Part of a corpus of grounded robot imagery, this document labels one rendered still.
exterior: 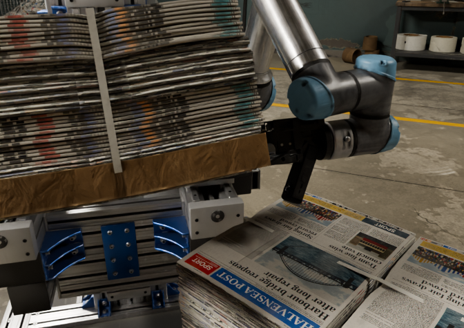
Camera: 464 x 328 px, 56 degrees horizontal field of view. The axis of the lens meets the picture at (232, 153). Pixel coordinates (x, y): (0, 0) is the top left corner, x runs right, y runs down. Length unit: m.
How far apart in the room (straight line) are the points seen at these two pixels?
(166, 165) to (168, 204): 0.65
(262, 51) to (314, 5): 6.17
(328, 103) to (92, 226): 0.73
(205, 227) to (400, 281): 0.49
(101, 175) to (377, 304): 0.46
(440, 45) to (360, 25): 1.28
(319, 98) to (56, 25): 0.41
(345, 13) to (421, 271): 6.51
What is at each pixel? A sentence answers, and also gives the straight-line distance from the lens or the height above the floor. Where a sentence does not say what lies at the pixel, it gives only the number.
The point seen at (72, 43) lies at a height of 1.22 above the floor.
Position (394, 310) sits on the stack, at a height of 0.83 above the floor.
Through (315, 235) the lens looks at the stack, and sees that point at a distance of 0.87.
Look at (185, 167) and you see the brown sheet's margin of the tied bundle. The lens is 0.54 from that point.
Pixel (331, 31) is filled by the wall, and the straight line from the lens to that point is 7.25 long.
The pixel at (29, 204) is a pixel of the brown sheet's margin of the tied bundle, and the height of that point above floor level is 1.06.
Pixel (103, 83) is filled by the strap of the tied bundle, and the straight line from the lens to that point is 0.53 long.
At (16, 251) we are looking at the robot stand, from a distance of 1.12.
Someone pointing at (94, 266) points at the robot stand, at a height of 0.55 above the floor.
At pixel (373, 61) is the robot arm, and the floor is 1.15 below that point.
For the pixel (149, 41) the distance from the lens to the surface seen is 0.54.
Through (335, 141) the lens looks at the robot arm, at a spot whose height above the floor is 1.01.
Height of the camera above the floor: 1.30
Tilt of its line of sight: 23 degrees down
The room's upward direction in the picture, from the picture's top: straight up
